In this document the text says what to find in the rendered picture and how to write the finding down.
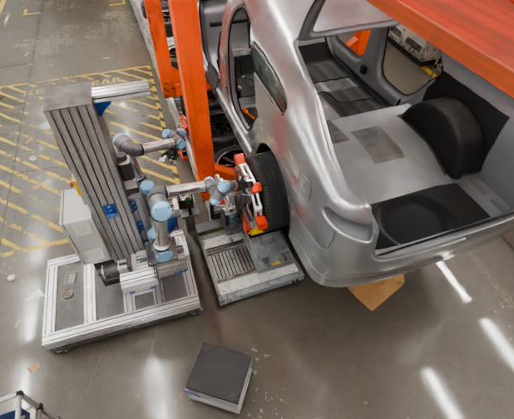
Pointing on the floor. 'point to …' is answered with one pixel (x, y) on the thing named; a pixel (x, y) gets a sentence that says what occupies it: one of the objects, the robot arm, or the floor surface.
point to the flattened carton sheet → (377, 291)
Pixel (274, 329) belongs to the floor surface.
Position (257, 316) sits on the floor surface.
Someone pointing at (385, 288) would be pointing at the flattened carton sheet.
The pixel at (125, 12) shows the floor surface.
